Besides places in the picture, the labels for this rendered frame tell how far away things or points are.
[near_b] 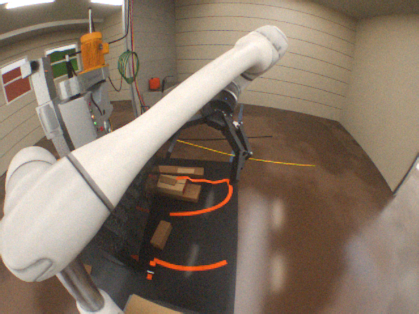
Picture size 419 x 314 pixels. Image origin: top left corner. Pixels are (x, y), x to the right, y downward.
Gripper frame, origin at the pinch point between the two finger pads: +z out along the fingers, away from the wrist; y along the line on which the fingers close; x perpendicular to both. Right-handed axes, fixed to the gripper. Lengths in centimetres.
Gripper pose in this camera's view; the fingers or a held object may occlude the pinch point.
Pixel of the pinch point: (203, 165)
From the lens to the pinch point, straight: 30.4
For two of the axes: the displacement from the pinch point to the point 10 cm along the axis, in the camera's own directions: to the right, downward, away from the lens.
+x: 3.8, -4.7, -8.0
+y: -9.0, -3.8, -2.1
